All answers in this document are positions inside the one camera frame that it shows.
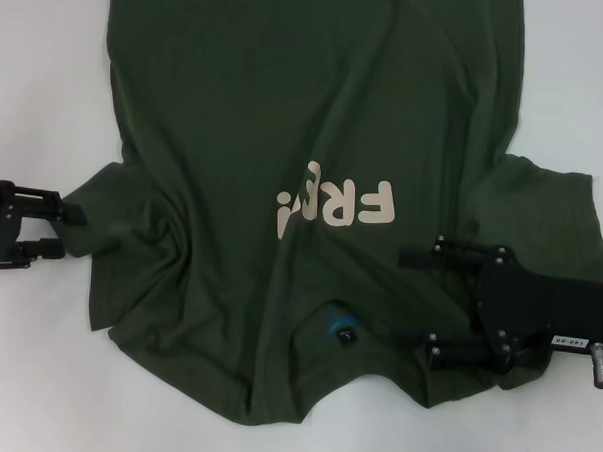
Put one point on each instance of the dark green printed t-shirt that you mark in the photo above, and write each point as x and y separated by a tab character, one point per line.
286	110

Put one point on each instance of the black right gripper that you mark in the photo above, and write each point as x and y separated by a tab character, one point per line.
538	306

